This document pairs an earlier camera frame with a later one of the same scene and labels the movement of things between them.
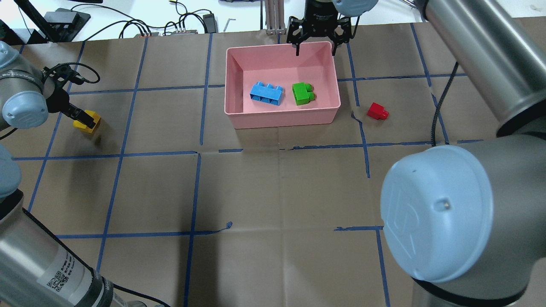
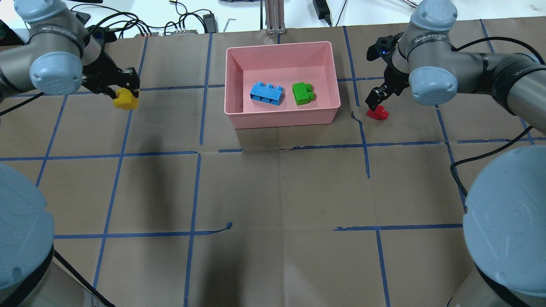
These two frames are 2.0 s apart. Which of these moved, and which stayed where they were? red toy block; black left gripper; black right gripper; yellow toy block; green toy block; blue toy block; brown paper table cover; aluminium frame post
Moved: yellow toy block; black right gripper; black left gripper
Stayed: aluminium frame post; brown paper table cover; green toy block; red toy block; blue toy block
